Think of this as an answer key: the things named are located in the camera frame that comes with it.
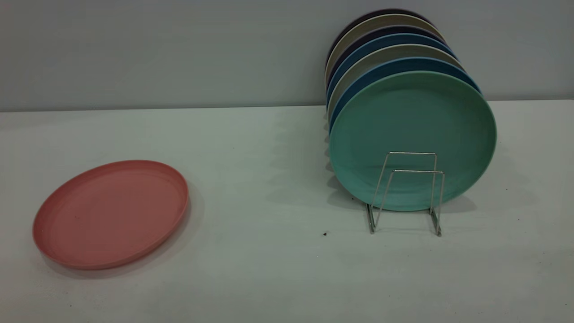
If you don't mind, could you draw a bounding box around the beige round plate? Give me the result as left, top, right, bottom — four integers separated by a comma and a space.
326, 44, 467, 122
325, 14, 443, 84

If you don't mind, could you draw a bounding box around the dark purple round plate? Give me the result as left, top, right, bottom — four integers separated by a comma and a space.
326, 9, 434, 68
326, 25, 447, 87

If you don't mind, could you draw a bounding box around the blue round plate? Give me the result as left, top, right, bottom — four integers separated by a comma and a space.
329, 57, 482, 135
326, 33, 458, 107

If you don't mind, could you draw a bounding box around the pink round plate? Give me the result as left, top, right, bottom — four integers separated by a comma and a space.
32, 160, 189, 271

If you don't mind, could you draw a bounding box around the green round plate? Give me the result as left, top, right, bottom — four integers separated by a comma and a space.
329, 71, 497, 212

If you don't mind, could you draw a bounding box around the silver wire plate rack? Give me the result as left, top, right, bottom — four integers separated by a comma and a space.
365, 152, 445, 237

